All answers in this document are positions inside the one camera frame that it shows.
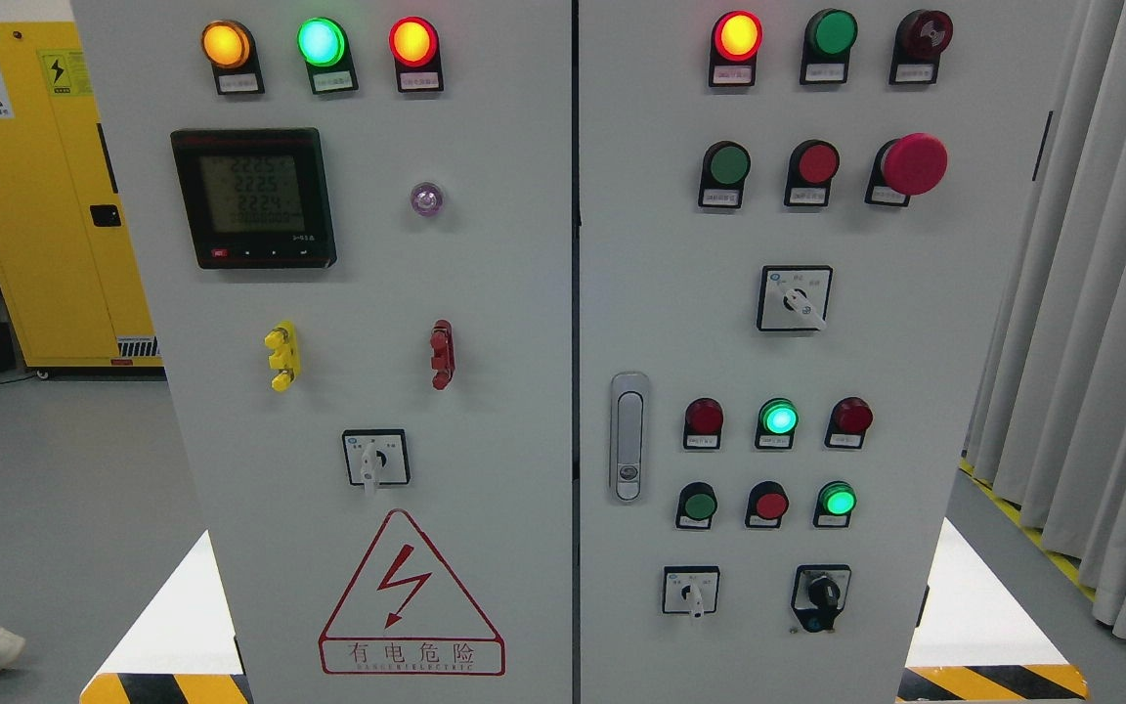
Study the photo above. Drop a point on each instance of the white rotary selector switch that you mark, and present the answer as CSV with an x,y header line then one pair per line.
x,y
690,590
376,458
794,298

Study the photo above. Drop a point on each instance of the amber indicator light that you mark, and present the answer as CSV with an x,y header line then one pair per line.
x,y
231,51

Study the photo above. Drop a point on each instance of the grey electrical control cabinet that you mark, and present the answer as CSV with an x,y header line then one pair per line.
x,y
568,141

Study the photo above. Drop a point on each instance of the red terminal block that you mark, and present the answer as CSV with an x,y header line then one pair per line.
x,y
442,342

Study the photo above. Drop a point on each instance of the dark red indicator lower left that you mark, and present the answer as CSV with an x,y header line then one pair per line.
x,y
702,425

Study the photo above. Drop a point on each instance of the dark red indicator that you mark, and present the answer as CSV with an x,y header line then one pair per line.
x,y
702,425
848,424

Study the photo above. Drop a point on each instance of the small clear panel lamp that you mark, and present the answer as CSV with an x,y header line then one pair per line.
x,y
427,199

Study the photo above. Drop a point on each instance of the lit green indicator lower middle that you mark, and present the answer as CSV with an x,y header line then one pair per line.
x,y
777,421

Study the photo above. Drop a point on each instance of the green push button upper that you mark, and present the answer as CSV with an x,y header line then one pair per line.
x,y
725,168

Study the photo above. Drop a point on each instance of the red push button lower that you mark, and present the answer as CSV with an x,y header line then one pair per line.
x,y
767,504

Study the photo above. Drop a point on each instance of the red push button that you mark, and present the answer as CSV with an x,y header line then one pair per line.
x,y
811,167
767,504

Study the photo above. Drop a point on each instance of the yellow terminal block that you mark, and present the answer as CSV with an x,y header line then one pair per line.
x,y
282,342

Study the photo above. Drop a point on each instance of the dark red indicator lower right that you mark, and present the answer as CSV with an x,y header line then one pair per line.
x,y
848,424

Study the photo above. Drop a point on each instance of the red electric danger warning sticker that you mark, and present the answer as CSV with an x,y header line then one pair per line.
x,y
406,613

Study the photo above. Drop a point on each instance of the lit green push button lower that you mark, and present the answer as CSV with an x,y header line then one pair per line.
x,y
835,505

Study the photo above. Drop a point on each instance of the red push button upper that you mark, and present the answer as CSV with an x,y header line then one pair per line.
x,y
811,167

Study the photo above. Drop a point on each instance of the black digital power meter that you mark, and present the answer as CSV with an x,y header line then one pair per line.
x,y
255,198

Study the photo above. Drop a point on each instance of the red indicator light top left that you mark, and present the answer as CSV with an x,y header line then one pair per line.
x,y
416,49

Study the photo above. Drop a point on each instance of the red lit indicator right door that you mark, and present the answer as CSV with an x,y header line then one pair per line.
x,y
734,47

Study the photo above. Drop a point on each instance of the green indicator light top left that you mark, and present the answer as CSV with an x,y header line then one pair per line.
x,y
324,47

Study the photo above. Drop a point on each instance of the red emergency stop mushroom button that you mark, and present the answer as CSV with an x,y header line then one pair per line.
x,y
906,167

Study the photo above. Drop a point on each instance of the dark green indicator top right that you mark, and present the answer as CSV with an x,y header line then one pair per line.
x,y
825,51

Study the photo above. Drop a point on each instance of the dark red buzzer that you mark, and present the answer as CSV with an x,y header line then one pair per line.
x,y
918,44

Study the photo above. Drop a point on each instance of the grey curtain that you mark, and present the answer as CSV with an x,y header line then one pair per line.
x,y
1049,425

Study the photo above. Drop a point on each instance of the yellow safety storage cabinet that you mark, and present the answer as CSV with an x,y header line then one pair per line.
x,y
68,271

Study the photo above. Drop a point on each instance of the grey cabinet door handle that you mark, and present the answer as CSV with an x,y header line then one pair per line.
x,y
629,391

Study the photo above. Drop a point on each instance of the white rotary selector switch bottom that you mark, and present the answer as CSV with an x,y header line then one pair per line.
x,y
690,590

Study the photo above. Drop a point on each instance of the black key selector switch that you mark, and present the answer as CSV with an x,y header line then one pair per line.
x,y
820,595

